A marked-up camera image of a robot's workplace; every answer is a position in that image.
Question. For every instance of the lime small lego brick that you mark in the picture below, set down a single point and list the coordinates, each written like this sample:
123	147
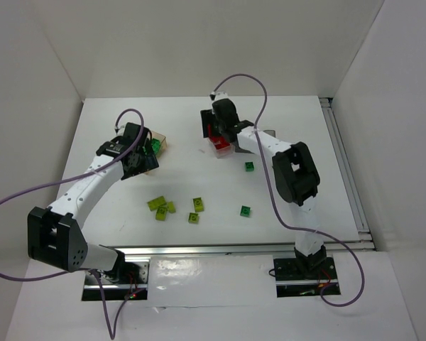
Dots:
171	207

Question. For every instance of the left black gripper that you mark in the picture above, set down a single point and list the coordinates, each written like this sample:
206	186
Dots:
146	163

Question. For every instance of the clear plastic container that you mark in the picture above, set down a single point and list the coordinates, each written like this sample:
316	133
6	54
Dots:
223	152

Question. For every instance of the green lego brick lower right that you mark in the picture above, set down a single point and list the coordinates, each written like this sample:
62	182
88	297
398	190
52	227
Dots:
245	211

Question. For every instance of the aluminium rail front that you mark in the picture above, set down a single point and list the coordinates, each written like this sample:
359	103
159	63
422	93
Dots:
199	250

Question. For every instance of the smoky grey plastic container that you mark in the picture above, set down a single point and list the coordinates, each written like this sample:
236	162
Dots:
255	141

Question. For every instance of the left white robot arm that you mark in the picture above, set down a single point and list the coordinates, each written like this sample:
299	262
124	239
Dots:
55	233

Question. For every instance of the green lego beside red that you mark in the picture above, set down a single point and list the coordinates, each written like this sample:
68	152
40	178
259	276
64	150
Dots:
249	166

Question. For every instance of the aluminium rail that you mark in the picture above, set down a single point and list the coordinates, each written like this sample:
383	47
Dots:
365	236
199	250

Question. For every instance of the lime lego brick center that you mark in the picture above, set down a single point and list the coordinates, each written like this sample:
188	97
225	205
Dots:
198	204

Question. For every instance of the lime long lego brick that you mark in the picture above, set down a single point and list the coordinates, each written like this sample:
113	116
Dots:
155	203

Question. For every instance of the tan translucent container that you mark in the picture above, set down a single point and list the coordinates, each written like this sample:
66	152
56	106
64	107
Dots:
151	161

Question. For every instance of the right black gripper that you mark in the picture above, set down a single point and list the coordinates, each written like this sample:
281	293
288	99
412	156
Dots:
207	124

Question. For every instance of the lime lego brick lower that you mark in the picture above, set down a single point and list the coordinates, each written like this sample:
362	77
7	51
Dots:
193	218

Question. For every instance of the aluminium rail right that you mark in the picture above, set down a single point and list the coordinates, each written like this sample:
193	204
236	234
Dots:
365	236

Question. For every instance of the red lego brick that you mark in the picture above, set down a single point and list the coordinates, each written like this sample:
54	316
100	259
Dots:
219	142

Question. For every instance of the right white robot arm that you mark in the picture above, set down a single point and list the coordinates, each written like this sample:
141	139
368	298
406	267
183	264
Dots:
295	175

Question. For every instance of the lime square lego brick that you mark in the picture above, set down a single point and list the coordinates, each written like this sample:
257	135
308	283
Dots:
161	213

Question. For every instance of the green small lego brick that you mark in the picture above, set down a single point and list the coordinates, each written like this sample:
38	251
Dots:
156	146

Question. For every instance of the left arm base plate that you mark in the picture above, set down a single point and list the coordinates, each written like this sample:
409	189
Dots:
135	283

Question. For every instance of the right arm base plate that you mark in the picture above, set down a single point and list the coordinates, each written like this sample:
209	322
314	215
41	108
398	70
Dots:
291	282

